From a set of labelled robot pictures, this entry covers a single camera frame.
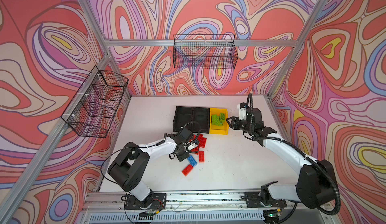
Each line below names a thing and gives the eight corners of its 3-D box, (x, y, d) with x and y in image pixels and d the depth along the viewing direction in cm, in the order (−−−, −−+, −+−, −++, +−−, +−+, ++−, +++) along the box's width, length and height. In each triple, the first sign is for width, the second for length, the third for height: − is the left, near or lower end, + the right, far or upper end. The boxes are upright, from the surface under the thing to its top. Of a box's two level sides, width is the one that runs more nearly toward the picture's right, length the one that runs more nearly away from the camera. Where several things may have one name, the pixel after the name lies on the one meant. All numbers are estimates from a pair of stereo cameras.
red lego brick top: (198, 147, 92) (198, 146, 90) (198, 135, 98) (198, 133, 96) (206, 147, 92) (206, 146, 90) (205, 135, 98) (206, 133, 96)
